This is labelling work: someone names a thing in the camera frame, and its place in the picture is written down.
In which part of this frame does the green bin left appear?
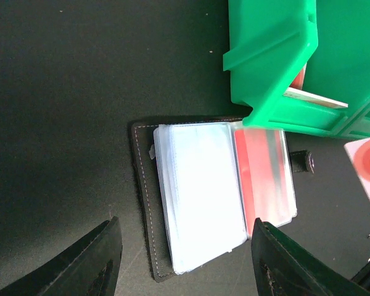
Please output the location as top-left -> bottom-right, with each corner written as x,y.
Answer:
223,1 -> 370,139

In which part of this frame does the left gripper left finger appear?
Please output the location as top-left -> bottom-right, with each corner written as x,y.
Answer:
0,216 -> 123,295

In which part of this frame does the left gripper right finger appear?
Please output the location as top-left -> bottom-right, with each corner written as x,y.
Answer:
251,218 -> 370,295

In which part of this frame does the black leather card holder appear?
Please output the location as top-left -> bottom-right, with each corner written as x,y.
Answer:
130,117 -> 314,282

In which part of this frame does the red white card stack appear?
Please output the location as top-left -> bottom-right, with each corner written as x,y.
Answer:
283,64 -> 348,109

